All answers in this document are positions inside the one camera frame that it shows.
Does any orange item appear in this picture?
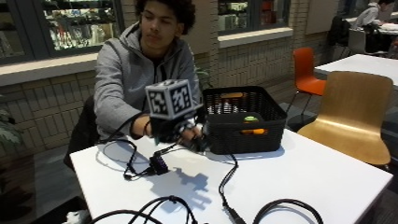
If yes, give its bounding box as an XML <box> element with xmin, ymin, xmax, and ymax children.
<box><xmin>220</xmin><ymin>91</ymin><xmax>245</xmax><ymax>99</ymax></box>

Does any black low arched cable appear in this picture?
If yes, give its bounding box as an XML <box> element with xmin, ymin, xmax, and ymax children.
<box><xmin>88</xmin><ymin>209</ymin><xmax>164</xmax><ymax>224</ymax></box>

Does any small green plant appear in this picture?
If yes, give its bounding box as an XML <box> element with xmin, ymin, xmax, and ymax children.
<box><xmin>194</xmin><ymin>66</ymin><xmax>216</xmax><ymax>91</ymax></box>

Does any grey background chair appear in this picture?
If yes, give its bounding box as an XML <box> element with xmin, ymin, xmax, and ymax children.
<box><xmin>347</xmin><ymin>28</ymin><xmax>389</xmax><ymax>58</ymax></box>

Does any white crumpled item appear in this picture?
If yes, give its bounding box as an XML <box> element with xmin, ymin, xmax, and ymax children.
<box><xmin>61</xmin><ymin>208</ymin><xmax>92</xmax><ymax>224</ymax></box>

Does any short pale window sill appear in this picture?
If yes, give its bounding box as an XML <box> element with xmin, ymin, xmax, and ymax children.
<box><xmin>218</xmin><ymin>27</ymin><xmax>294</xmax><ymax>49</ymax></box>

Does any the person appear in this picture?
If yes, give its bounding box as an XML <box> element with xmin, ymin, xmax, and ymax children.
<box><xmin>92</xmin><ymin>0</ymin><xmax>209</xmax><ymax>144</ymax></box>

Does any thick black arched cable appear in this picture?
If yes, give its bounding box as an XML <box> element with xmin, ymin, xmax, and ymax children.
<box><xmin>253</xmin><ymin>198</ymin><xmax>326</xmax><ymax>224</ymax></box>

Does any short black glove cable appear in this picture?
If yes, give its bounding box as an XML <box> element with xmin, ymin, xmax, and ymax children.
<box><xmin>154</xmin><ymin>140</ymin><xmax>188</xmax><ymax>157</ymax></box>

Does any green leafy plant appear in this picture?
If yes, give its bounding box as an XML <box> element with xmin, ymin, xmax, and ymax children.
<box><xmin>0</xmin><ymin>105</ymin><xmax>24</xmax><ymax>150</ymax></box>

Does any thin black looped cable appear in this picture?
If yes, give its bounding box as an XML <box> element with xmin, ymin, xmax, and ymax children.
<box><xmin>97</xmin><ymin>111</ymin><xmax>157</xmax><ymax>181</ymax></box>

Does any brown planter box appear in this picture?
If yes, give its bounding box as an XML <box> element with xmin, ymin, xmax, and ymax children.
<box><xmin>0</xmin><ymin>151</ymin><xmax>39</xmax><ymax>224</ymax></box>

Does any black cable with plug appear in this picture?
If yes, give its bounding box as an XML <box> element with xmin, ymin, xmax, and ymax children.
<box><xmin>218</xmin><ymin>152</ymin><xmax>248</xmax><ymax>224</ymax></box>

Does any orange toy carrot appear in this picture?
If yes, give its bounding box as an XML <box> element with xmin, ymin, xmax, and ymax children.
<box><xmin>240</xmin><ymin>128</ymin><xmax>266</xmax><ymax>135</ymax></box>

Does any white background table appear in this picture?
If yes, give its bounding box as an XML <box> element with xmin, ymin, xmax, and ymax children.
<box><xmin>313</xmin><ymin>53</ymin><xmax>398</xmax><ymax>87</ymax></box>

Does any black double looped cable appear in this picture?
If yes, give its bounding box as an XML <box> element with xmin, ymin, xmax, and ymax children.
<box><xmin>128</xmin><ymin>195</ymin><xmax>200</xmax><ymax>224</ymax></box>

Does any long pale window sill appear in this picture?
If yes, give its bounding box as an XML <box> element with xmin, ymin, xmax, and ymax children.
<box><xmin>0</xmin><ymin>52</ymin><xmax>101</xmax><ymax>88</ymax></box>

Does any small black hub box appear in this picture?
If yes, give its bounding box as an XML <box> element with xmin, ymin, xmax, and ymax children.
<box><xmin>148</xmin><ymin>151</ymin><xmax>170</xmax><ymax>175</ymax></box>

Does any light wooden chair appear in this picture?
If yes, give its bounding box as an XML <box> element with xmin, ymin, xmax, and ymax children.
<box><xmin>295</xmin><ymin>70</ymin><xmax>395</xmax><ymax>167</ymax></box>

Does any small dark framed window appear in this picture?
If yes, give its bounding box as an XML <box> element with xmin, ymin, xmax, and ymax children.
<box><xmin>217</xmin><ymin>0</ymin><xmax>292</xmax><ymax>36</ymax></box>

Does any orange plastic chair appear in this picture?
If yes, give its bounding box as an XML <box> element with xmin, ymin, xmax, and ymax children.
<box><xmin>285</xmin><ymin>46</ymin><xmax>329</xmax><ymax>115</ymax></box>

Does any black jacket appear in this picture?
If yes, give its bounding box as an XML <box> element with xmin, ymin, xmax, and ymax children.
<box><xmin>327</xmin><ymin>15</ymin><xmax>353</xmax><ymax>48</ymax></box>

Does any large dark framed window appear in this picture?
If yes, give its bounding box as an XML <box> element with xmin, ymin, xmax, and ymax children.
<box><xmin>0</xmin><ymin>0</ymin><xmax>125</xmax><ymax>65</ymax></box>

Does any black plastic basket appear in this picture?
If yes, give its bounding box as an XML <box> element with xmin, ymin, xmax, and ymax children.
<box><xmin>201</xmin><ymin>85</ymin><xmax>289</xmax><ymax>156</ymax></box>

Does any white cube with black markers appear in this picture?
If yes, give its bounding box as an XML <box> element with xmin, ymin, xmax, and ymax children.
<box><xmin>144</xmin><ymin>78</ymin><xmax>197</xmax><ymax>120</ymax></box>

